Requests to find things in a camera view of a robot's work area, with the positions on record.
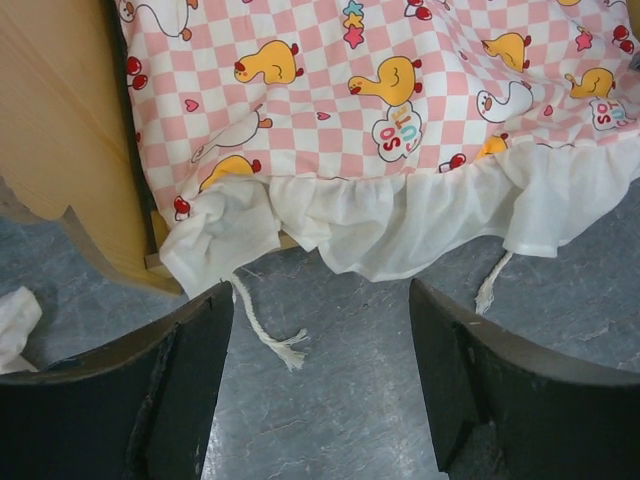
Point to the pink frilled pillow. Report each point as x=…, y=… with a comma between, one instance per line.
x=19, y=315

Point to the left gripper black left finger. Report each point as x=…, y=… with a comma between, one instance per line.
x=138, y=407

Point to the pink checkered duck mattress cover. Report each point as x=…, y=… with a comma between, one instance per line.
x=381, y=134

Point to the wooden pet bed frame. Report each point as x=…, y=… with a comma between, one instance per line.
x=68, y=142

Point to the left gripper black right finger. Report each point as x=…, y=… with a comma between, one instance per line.
x=554, y=416

